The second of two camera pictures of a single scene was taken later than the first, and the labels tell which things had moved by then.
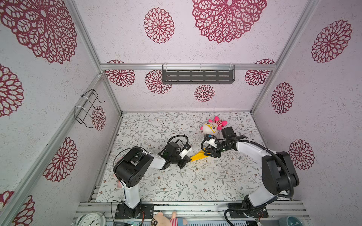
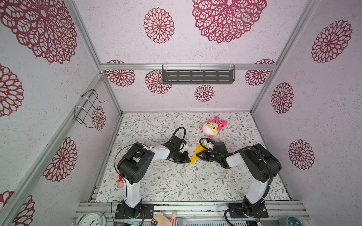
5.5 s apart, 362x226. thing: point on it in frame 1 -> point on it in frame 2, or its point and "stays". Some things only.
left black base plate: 142,211 stays
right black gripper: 212,150 -> 204,156
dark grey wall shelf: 198,74 stays
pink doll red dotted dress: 119,184 stays
